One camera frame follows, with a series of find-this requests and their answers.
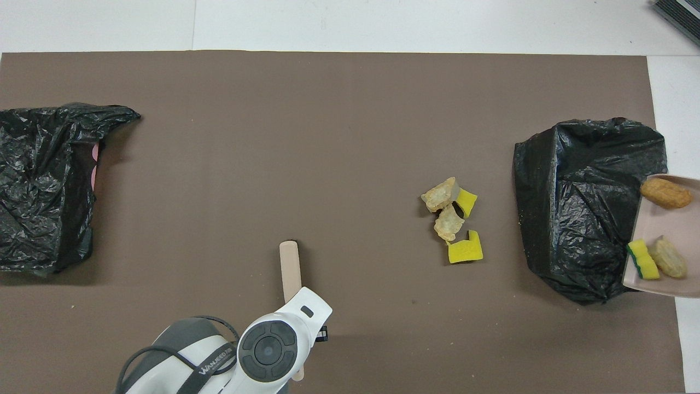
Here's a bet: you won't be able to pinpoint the beige brush black bristles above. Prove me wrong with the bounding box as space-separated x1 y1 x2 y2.
279 240 305 382

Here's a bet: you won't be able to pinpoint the notched yellow sponge piece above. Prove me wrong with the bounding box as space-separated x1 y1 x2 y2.
447 230 484 264

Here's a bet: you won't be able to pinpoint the small tan bread piece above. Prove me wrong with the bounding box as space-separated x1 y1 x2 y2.
434 204 466 242

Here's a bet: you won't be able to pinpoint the large tan bread piece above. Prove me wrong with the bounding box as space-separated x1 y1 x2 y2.
421 176 460 213

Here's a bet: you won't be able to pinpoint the small yellow sponge piece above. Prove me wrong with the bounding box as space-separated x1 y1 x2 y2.
456 188 479 218

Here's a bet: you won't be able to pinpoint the yellow green sponge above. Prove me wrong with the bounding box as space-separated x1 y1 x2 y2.
626 239 661 280

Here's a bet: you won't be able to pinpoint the pale bread piece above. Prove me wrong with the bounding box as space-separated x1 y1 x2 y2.
655 236 689 279

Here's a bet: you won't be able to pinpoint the beige plastic dustpan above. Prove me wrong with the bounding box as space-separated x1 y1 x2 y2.
622 173 700 299

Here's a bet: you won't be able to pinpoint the brown bread roll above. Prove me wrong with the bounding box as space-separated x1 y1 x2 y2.
640 178 693 210

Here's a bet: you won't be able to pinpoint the black plastic trash bag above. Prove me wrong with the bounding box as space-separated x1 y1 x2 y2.
0 102 142 277
512 117 669 306

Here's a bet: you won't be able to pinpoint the brown table mat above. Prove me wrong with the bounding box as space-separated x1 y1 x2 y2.
0 50 686 394

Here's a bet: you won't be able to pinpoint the dark ribbed grate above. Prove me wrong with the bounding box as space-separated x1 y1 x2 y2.
651 0 700 47

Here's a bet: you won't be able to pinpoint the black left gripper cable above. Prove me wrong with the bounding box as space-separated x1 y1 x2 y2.
115 315 241 394

